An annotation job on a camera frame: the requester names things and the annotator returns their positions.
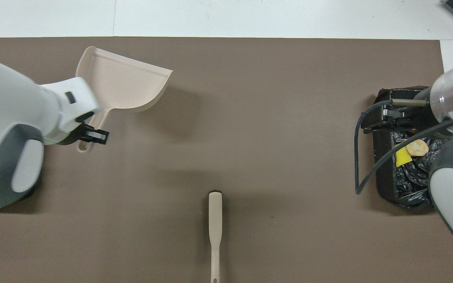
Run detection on yellow sponge piece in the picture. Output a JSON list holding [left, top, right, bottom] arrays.
[[395, 143, 412, 167]]

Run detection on beige foam chunk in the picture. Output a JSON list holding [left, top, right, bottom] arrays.
[[406, 139, 429, 157]]

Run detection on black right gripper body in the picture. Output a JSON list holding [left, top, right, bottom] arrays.
[[363, 98, 433, 135]]

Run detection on beige brush black bristles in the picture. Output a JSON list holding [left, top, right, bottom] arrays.
[[208, 191, 223, 283]]

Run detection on brown table mat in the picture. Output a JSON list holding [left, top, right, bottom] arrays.
[[0, 37, 453, 283]]

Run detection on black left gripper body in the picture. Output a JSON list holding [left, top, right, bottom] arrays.
[[55, 123, 110, 146]]

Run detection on beige plastic dustpan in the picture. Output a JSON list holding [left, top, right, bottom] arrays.
[[75, 46, 173, 153]]

